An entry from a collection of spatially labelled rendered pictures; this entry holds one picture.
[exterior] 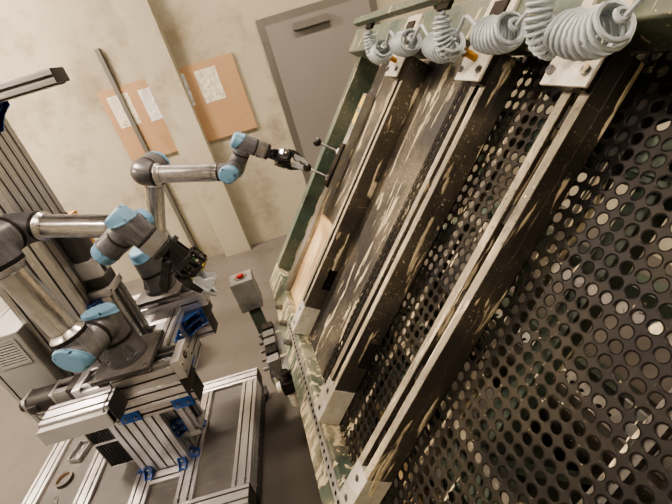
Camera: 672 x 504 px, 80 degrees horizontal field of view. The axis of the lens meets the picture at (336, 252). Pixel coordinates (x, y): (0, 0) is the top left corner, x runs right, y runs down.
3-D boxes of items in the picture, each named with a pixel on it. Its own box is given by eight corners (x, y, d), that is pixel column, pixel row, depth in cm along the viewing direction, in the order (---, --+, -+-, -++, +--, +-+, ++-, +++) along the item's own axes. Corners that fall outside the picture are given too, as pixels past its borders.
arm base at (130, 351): (102, 374, 148) (87, 354, 144) (116, 347, 162) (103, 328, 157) (140, 362, 148) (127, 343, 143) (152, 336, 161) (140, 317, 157)
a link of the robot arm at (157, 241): (135, 253, 108) (144, 240, 116) (149, 263, 110) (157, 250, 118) (152, 235, 107) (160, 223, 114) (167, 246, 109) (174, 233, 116)
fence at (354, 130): (292, 286, 198) (284, 284, 196) (371, 96, 170) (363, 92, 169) (294, 291, 194) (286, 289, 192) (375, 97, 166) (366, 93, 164)
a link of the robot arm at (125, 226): (110, 214, 112) (126, 196, 108) (144, 239, 116) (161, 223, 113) (95, 229, 105) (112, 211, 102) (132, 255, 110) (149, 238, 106)
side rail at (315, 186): (295, 267, 222) (276, 262, 218) (377, 67, 190) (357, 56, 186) (296, 271, 217) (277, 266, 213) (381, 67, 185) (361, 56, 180)
